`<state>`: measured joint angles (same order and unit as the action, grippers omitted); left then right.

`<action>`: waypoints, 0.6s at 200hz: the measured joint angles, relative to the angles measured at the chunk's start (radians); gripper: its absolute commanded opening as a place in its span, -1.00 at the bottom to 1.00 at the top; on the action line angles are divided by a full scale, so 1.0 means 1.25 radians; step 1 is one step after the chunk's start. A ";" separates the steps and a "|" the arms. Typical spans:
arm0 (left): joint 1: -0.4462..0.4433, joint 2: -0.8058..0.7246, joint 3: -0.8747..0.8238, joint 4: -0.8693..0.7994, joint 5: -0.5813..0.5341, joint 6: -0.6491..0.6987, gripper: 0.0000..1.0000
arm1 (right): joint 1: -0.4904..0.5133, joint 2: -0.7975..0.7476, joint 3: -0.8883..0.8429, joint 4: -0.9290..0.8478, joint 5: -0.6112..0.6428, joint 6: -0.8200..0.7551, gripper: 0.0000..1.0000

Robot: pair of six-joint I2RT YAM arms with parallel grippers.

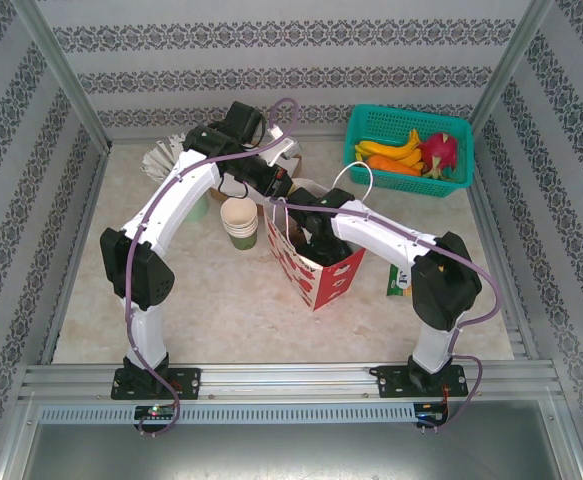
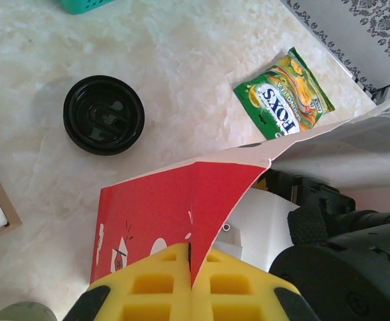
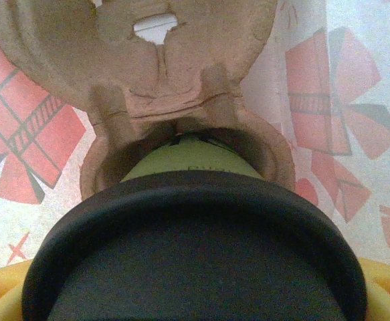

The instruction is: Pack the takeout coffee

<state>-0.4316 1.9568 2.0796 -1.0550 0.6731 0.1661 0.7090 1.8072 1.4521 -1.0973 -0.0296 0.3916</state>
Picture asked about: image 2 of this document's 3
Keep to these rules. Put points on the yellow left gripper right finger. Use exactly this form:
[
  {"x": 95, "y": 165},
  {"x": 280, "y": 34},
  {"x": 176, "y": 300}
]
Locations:
[{"x": 235, "y": 287}]

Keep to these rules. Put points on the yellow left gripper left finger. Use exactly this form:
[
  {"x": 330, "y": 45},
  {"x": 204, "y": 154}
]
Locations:
[{"x": 154, "y": 284}]

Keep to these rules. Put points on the white red printed paper bag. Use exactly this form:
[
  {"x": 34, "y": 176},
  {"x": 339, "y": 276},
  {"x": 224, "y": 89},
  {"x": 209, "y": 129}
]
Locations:
[{"x": 168, "y": 200}]

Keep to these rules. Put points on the dark green round object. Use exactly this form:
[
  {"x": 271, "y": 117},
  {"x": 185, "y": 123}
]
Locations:
[{"x": 20, "y": 312}]

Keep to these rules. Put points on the black plastic cup lid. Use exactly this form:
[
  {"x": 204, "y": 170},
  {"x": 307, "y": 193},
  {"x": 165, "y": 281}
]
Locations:
[{"x": 104, "y": 115}]

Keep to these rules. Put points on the green candy bag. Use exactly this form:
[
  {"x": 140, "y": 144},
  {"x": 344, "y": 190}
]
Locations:
[{"x": 281, "y": 97}]

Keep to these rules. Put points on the teal plastic basket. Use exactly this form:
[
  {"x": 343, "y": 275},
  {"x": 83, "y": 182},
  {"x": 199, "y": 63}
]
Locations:
[{"x": 77, "y": 6}]

